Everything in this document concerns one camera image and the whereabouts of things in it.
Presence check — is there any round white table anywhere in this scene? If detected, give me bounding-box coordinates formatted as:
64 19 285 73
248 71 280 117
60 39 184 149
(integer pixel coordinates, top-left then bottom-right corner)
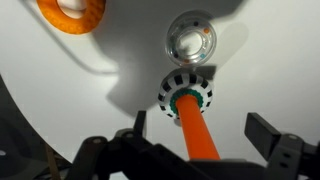
0 0 320 180

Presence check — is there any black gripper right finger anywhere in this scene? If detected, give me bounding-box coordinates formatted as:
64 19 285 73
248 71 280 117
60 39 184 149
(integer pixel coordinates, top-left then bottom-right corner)
244 112 320 180

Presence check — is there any clear ring with beads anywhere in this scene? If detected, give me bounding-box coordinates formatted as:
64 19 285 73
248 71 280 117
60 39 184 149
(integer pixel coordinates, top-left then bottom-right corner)
164 11 218 68

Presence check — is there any large orange ring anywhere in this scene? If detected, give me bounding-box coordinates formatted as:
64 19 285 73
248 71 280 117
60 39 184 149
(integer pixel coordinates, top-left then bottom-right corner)
36 0 107 35

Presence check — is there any large black white checkered ring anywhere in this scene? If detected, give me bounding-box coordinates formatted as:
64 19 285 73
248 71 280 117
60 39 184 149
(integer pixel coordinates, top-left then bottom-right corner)
157 72 214 120

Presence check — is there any orange ring holder peg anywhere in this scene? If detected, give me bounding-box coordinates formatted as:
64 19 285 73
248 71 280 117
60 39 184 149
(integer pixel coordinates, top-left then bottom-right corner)
175 94 221 161

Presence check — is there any small dark green ring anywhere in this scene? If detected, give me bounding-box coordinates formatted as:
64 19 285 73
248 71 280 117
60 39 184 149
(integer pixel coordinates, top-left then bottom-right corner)
169 88 204 116

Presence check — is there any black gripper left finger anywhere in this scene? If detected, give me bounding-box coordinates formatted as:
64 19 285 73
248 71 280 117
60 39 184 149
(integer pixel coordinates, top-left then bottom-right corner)
68 110 188 180

